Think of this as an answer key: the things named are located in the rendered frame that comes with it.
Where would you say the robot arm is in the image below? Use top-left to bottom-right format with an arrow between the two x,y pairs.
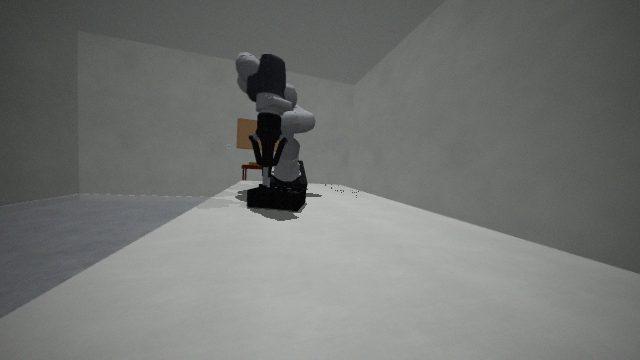
235,52 -> 315,181

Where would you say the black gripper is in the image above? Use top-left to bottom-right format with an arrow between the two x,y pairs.
249,113 -> 288,187

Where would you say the black lighting desk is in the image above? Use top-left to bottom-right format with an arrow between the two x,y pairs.
247,184 -> 306,211

